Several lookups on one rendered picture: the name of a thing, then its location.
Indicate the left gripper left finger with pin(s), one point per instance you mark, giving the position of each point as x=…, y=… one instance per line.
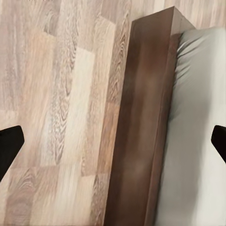
x=11, y=141

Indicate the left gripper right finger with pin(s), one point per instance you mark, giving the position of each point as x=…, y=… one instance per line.
x=218, y=139

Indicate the bed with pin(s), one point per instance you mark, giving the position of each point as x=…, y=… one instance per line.
x=165, y=169

